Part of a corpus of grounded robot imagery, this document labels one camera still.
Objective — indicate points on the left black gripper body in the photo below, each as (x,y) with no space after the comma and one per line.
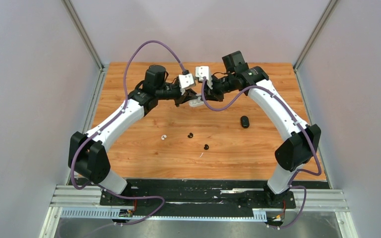
(169,91)

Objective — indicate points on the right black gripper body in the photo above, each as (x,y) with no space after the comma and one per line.
(223,85)

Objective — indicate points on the white earbud charging case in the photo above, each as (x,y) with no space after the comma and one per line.
(196,102)

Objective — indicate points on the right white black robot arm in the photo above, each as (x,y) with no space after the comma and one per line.
(298,152)

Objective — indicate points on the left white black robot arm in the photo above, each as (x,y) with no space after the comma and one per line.
(88,151)

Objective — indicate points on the black earbud charging case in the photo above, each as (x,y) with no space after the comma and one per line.
(244,121)

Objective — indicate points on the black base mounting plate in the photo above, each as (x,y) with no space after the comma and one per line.
(199,198)

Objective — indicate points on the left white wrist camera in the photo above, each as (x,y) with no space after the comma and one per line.
(186,82)

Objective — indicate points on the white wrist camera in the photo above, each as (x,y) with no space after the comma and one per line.
(186,82)
(203,72)

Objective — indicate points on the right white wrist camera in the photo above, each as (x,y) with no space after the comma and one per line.
(203,72)

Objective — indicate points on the left aluminium corner post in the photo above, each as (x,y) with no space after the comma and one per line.
(70,8)

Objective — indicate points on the aluminium corner post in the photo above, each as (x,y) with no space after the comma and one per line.
(329,9)
(70,8)

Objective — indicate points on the right aluminium corner post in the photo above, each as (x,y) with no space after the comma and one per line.
(329,9)

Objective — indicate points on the aluminium front rail frame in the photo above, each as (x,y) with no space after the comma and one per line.
(85,203)

